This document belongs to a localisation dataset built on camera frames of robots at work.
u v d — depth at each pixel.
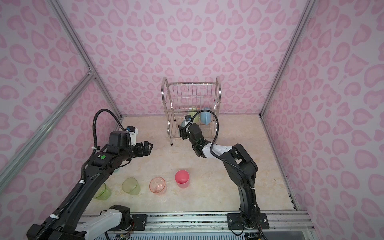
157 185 0.84
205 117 1.02
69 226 0.40
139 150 0.67
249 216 0.62
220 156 0.53
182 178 0.85
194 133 0.72
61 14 0.71
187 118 0.80
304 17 0.72
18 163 0.53
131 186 0.83
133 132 0.68
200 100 1.14
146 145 0.70
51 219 0.38
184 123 0.82
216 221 0.75
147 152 0.68
